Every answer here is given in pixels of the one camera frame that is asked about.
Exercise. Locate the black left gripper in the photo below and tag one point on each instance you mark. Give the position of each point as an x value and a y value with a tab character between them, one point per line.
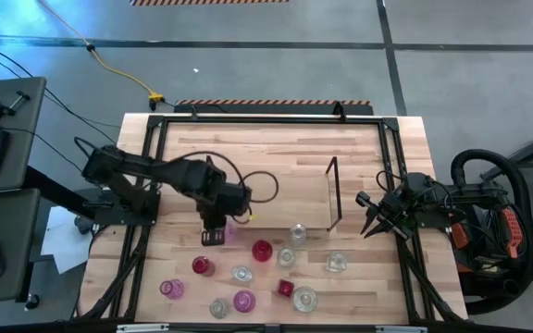
213	215

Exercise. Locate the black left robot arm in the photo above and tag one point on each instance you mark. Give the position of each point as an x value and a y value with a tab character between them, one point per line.
155	168

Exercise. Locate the white paper sheets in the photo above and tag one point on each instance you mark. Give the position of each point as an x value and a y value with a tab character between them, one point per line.
60	245

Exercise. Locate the slender pink glass vase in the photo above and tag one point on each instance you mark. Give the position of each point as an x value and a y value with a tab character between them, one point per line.
231	233

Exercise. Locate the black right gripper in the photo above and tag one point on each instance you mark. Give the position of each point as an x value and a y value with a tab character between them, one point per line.
391	213

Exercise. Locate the tall red glass vase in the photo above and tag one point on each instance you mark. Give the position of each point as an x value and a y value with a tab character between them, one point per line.
202	265

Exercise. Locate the clear diamond-pattern glass vase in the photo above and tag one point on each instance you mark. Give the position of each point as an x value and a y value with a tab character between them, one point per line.
297	234

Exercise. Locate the black desk support bar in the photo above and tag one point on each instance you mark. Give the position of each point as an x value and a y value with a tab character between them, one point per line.
58	190

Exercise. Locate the red pear-shaped glass vase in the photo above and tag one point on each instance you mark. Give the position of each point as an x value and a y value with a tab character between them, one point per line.
262	250

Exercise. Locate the black metal wooden shelf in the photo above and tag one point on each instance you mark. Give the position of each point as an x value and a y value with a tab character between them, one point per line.
294	203

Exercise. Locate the large clear hammered vase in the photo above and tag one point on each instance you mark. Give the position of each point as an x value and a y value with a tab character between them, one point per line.
305	298

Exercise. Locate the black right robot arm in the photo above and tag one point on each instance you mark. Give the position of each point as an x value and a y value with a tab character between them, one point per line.
470	192

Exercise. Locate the clear ribbed glass jar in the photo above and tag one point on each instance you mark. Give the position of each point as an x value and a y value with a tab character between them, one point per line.
242	273
286	257

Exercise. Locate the black orange machine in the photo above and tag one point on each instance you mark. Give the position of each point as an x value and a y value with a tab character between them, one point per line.
511	231

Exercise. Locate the small clear glass vase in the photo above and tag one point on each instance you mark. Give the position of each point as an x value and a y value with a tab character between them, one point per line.
219	308

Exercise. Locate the large pink ribbed vase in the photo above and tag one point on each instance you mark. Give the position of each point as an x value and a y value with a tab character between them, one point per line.
244	301

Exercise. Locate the pink swirl glass vase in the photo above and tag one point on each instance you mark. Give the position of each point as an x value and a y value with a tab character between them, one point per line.
172	289

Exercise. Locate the silver metal bracket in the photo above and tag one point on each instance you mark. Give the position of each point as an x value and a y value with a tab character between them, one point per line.
142	328
400	329

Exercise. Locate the large red pleated vase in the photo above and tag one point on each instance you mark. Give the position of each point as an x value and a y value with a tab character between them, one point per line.
285	288

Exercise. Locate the grey desk top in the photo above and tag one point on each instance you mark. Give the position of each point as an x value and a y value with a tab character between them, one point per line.
12	222
26	139

